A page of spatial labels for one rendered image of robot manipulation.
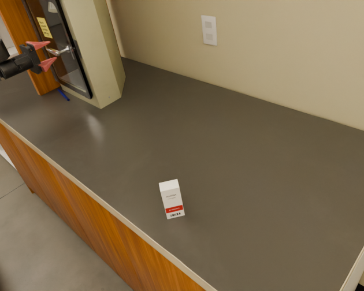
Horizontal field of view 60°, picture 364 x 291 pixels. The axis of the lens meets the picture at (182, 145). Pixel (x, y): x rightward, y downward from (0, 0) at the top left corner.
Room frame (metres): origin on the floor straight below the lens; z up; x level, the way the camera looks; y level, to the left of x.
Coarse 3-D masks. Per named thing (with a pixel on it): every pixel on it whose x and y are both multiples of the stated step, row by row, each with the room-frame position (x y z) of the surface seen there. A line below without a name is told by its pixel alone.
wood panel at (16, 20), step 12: (0, 0) 1.39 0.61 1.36; (12, 0) 1.41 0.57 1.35; (0, 12) 1.38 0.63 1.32; (12, 12) 1.40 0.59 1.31; (24, 12) 1.43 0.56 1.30; (12, 24) 1.39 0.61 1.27; (24, 24) 1.42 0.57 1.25; (12, 36) 1.38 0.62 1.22; (24, 36) 1.40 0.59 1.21; (36, 36) 1.44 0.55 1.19; (48, 72) 1.43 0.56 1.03; (36, 84) 1.38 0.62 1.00; (48, 84) 1.41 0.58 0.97; (60, 84) 1.45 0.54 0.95
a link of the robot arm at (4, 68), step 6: (6, 60) 1.09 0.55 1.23; (0, 66) 1.06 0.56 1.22; (6, 66) 1.06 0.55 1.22; (12, 66) 1.07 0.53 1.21; (18, 66) 1.09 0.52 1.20; (0, 72) 1.06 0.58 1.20; (6, 72) 1.05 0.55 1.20; (12, 72) 1.07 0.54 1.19; (18, 72) 1.08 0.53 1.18; (6, 78) 1.06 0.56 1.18
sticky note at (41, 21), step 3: (39, 18) 1.31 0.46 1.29; (42, 18) 1.28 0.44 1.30; (39, 21) 1.31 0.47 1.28; (42, 21) 1.29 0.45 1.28; (45, 21) 1.27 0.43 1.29; (42, 24) 1.30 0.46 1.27; (45, 24) 1.28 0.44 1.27; (42, 27) 1.31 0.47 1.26; (45, 27) 1.29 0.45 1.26; (42, 30) 1.32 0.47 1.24; (45, 30) 1.30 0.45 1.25; (48, 30) 1.27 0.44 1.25; (45, 33) 1.31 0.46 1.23; (48, 33) 1.28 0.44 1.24; (48, 36) 1.29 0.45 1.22; (51, 36) 1.27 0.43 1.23
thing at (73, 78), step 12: (24, 0) 1.37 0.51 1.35; (36, 0) 1.27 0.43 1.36; (48, 0) 1.19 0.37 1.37; (36, 12) 1.31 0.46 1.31; (48, 12) 1.22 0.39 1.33; (60, 12) 1.15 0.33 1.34; (36, 24) 1.35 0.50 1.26; (48, 24) 1.26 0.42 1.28; (60, 24) 1.17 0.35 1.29; (60, 36) 1.20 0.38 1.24; (60, 48) 1.24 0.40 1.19; (72, 48) 1.15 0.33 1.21; (60, 60) 1.27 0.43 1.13; (72, 60) 1.18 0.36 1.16; (60, 72) 1.31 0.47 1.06; (72, 72) 1.21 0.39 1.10; (72, 84) 1.25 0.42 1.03; (84, 84) 1.15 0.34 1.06; (84, 96) 1.19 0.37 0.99
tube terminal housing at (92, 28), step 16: (64, 0) 1.16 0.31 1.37; (80, 0) 1.19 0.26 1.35; (96, 0) 1.28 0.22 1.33; (80, 16) 1.18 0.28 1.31; (96, 16) 1.22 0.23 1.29; (80, 32) 1.17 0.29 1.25; (96, 32) 1.21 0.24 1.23; (112, 32) 1.39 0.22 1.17; (80, 48) 1.16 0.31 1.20; (96, 48) 1.20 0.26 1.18; (112, 48) 1.31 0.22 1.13; (96, 64) 1.18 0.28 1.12; (112, 64) 1.24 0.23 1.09; (96, 80) 1.17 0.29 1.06; (112, 80) 1.21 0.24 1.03; (80, 96) 1.27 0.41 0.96; (96, 96) 1.15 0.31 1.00; (112, 96) 1.20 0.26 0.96
